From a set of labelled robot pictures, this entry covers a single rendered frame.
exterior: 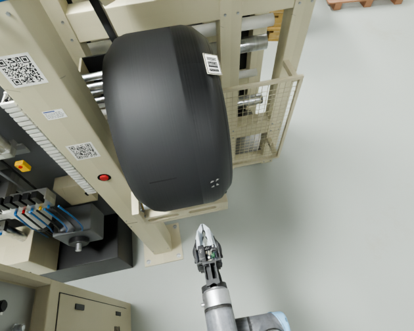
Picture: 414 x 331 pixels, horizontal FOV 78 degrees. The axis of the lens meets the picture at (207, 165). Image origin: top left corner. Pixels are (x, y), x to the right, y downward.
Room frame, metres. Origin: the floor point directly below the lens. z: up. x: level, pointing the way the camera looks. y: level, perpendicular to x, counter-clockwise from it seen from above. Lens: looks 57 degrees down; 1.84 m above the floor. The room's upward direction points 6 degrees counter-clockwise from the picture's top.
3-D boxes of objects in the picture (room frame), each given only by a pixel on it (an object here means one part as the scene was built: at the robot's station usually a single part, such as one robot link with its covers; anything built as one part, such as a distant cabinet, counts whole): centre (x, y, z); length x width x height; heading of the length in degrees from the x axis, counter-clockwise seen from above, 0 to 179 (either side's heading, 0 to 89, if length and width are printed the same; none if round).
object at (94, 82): (0.97, 0.38, 1.05); 0.20 x 0.15 x 0.30; 96
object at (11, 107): (0.53, 0.46, 1.19); 0.05 x 0.04 x 0.48; 6
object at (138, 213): (0.59, 0.30, 0.90); 0.40 x 0.03 x 0.10; 6
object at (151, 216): (0.47, 0.11, 0.84); 0.36 x 0.09 x 0.06; 96
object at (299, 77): (0.96, -0.07, 0.65); 0.90 x 0.02 x 0.70; 96
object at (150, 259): (0.57, 0.38, 0.01); 0.27 x 0.27 x 0.02; 6
